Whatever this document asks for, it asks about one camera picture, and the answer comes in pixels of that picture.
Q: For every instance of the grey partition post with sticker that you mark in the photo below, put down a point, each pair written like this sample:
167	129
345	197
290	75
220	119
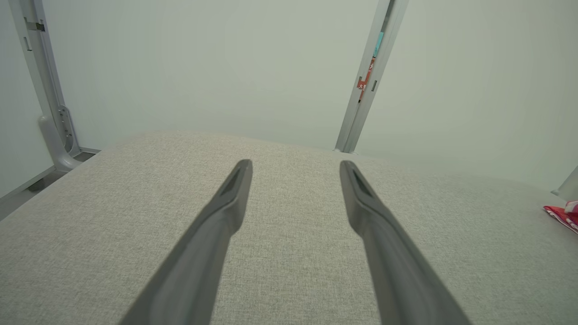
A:
361	117

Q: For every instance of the grey partition post curved foot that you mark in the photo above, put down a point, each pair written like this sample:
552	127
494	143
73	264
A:
45	81

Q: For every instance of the red and white t-shirt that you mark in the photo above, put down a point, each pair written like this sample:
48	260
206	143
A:
566	219

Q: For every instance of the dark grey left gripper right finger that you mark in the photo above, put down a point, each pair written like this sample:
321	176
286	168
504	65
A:
397	271

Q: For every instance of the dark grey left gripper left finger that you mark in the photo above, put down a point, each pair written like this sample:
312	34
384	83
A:
194	271

